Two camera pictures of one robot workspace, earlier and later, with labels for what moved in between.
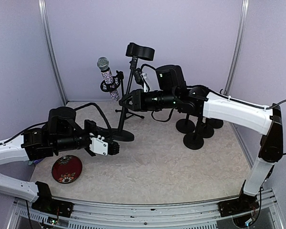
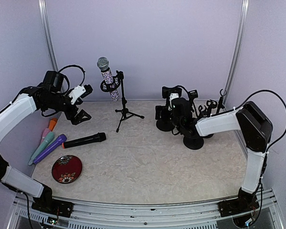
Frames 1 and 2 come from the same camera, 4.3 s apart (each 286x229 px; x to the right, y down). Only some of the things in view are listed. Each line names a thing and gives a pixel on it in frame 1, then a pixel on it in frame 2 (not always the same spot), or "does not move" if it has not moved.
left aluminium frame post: x=52 y=50 does not move
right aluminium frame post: x=237 y=46 does not move
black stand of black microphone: x=135 y=51 → x=163 y=116
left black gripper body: x=91 y=125 → x=69 y=113
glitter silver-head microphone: x=103 y=63 does not move
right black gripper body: x=141 y=105 → x=164 y=118
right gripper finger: x=126 y=100 → x=158 y=112
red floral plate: x=66 y=169 does not move
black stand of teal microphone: x=194 y=140 does not move
